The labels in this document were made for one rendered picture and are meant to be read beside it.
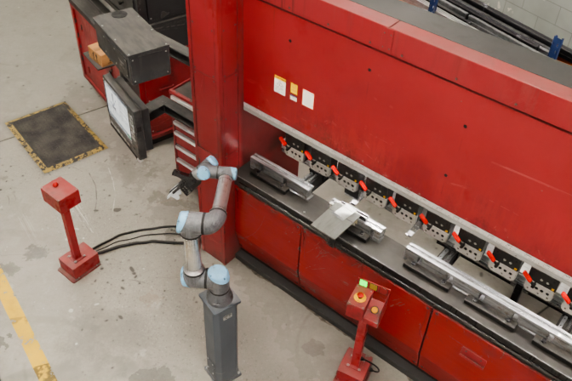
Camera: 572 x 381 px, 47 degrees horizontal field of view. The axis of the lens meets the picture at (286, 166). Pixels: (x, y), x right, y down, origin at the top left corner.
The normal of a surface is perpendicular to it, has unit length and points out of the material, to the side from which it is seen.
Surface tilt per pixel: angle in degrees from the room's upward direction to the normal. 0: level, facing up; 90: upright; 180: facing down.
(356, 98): 90
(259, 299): 0
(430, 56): 90
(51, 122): 0
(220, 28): 90
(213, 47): 90
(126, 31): 1
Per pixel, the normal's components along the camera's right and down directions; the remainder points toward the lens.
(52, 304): 0.04, -0.76
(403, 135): -0.64, 0.48
